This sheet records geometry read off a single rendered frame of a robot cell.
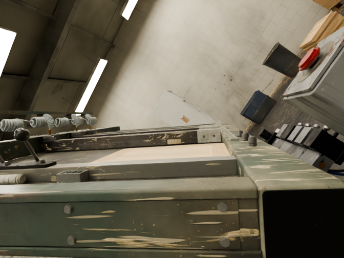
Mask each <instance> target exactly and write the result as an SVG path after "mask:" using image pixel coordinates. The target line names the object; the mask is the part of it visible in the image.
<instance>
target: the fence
mask: <svg viewBox="0 0 344 258"><path fill-rule="evenodd" d="M66 170H88V175H89V180H107V179H135V178H164V177H192V176H220V175H237V174H238V172H237V160H236V158H235V156H215V157H194V158H174V159H153V160H133V161H113V162H92V163H72V164H56V165H53V166H49V167H46V168H28V169H7V170H0V175H14V174H21V175H24V176H25V177H26V181H25V182H50V181H56V174H59V173H61V172H64V171H66Z"/></svg>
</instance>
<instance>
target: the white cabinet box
mask: <svg viewBox="0 0 344 258"><path fill-rule="evenodd" d="M152 114H154V115H155V116H157V117H158V118H160V119H161V120H163V121H164V122H166V123H167V124H169V125H171V126H185V125H198V124H212V123H214V124H215V123H222V122H221V121H219V120H218V119H216V118H215V117H213V116H212V115H210V114H208V113H207V112H205V111H203V110H202V109H200V108H199V107H197V106H195V105H194V104H192V103H191V102H189V101H188V100H186V99H184V98H183V97H181V96H180V95H178V94H176V93H175V92H173V91H172V90H165V91H164V93H163V94H162V96H161V98H160V99H159V101H158V103H157V105H156V106H155V108H154V110H153V112H152Z"/></svg>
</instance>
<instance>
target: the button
mask: <svg viewBox="0 0 344 258"><path fill-rule="evenodd" d="M319 55H320V47H316V48H312V49H311V50H310V51H308V53H307V54H306V55H305V56H304V57H303V59H302V60H301V61H300V63H299V65H298V66H299V70H300V71H303V70H307V69H308V68H311V67H313V66H314V65H315V64H316V62H317V61H318V59H319Z"/></svg>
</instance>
